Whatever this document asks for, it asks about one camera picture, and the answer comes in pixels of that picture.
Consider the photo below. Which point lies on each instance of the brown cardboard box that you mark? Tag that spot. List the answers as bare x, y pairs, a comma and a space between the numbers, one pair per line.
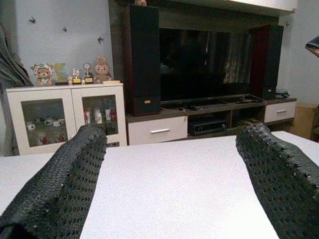
302, 119

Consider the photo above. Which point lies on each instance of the white wall shelf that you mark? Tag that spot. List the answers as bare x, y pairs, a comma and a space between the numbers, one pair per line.
249, 6

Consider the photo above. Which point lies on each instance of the beige bunny plush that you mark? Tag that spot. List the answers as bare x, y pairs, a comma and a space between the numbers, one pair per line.
102, 71

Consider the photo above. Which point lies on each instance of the bear plush in patterned hood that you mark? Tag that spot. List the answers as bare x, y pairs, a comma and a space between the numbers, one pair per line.
43, 76

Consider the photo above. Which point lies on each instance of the grey draped fabric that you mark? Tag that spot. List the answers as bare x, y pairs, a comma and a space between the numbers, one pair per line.
12, 62

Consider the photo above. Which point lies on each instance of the white bottle with red label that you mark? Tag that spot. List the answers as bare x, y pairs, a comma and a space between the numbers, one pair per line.
97, 115
108, 115

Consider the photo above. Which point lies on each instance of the black textured right gripper right finger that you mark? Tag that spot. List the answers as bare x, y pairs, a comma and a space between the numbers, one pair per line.
281, 179

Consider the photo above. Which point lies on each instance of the small glass trophy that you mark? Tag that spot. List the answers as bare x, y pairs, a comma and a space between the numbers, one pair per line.
76, 78

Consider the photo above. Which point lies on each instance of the black textured right gripper left finger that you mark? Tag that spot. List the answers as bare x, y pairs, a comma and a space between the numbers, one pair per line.
54, 191

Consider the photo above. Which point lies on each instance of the black soundbar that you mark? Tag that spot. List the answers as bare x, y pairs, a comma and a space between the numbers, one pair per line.
204, 99

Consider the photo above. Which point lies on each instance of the flat white box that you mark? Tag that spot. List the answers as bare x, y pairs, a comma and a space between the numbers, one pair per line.
111, 81

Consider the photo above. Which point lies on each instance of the dark TV console white drawers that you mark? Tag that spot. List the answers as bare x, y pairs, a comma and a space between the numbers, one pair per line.
157, 130

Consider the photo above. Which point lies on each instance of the brown plush toy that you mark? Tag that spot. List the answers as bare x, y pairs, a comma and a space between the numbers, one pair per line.
141, 2

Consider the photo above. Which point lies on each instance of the black AV receiver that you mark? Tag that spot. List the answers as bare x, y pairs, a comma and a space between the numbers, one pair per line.
207, 127

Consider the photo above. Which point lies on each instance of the black flat television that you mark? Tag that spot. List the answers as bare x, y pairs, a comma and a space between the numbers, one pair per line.
199, 64

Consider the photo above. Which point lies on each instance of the dark TV wall panel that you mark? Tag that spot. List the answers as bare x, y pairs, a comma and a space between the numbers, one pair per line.
117, 49

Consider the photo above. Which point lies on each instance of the black remote control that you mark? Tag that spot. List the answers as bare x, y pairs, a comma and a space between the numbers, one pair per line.
195, 107

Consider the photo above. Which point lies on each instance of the red white drink can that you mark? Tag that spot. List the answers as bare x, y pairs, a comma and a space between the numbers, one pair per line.
86, 117

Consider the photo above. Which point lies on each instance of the white glass-door cabinet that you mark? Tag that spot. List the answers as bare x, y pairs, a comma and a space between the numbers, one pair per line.
72, 112

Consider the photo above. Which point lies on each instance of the tall dark floor speaker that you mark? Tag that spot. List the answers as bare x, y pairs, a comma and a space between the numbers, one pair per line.
143, 57
269, 62

